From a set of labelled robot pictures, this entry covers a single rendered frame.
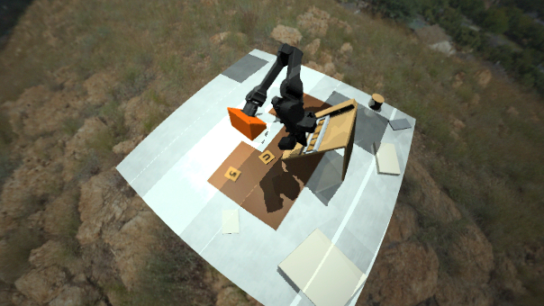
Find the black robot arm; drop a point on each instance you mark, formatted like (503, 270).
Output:
(291, 89)

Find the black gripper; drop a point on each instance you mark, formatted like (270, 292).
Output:
(289, 142)

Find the grey cylinder with orange top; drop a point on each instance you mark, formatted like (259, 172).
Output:
(376, 101)

